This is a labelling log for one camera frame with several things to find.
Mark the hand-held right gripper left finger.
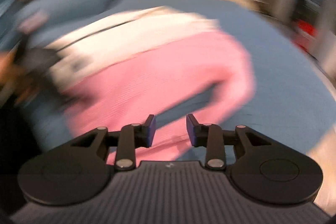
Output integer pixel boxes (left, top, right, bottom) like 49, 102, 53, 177
70, 114, 157, 172

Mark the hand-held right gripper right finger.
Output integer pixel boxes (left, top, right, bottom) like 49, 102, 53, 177
186, 114, 272, 171

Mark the pink and white knit sweater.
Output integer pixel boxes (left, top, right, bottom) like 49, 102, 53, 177
45, 6, 256, 164

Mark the red plastic bucket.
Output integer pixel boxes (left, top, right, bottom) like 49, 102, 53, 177
293, 18, 319, 52

